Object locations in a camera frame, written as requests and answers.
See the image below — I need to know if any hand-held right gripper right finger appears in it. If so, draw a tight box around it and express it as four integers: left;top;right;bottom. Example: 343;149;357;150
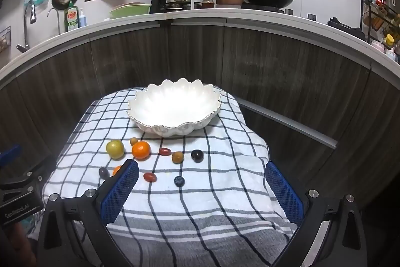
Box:
265;161;368;267

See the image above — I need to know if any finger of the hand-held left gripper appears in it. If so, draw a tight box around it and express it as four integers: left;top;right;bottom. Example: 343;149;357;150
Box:
0;144;23;168
0;157;56;192

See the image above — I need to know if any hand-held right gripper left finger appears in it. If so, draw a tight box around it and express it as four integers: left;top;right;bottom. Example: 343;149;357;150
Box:
37;159;140;267

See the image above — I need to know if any green plum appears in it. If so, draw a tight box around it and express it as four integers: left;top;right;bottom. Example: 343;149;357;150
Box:
106;140;125;159

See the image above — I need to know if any white scalloped bowl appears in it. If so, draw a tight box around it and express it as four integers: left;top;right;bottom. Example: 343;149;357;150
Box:
127;78;222;138

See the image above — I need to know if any person's left hand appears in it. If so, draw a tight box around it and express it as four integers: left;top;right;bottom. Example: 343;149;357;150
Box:
0;220;36;267

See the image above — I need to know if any checked white cloth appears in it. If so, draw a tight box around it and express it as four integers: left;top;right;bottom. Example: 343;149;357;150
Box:
26;87;296;267

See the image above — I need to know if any chrome kitchen faucet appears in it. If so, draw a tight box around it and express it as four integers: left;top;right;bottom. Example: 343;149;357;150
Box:
17;1;37;53

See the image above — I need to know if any grey wood kitchen counter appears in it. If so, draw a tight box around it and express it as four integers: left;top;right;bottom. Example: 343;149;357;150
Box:
0;9;400;224

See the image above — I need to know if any thin curved tap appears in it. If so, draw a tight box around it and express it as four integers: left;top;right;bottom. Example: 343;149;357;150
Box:
47;7;61;35

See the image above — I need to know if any green dish soap bottle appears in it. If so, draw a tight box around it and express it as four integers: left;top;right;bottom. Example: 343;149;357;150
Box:
64;1;79;33

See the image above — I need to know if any green dish basin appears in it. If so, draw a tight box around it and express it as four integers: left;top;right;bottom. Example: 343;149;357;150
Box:
109;3;153;19

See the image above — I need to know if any gas stove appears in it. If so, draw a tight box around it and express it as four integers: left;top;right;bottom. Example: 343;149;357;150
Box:
240;3;296;16

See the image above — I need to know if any black spice rack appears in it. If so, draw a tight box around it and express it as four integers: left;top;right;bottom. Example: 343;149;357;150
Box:
359;0;400;45

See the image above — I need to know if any grey metal rail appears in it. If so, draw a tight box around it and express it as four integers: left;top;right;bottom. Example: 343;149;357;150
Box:
237;98;339;149

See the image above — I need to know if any clear wall basket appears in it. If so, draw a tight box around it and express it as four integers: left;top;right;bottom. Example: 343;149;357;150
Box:
0;26;12;52

